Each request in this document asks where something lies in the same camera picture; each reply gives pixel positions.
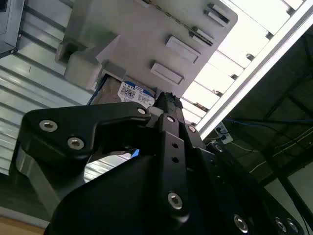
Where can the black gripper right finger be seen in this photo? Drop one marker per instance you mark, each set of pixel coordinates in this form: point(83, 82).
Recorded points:
point(193, 139)

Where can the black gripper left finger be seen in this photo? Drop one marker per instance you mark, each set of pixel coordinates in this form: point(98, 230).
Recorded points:
point(61, 127)

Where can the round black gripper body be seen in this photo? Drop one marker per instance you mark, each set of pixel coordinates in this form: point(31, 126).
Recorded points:
point(122, 200)

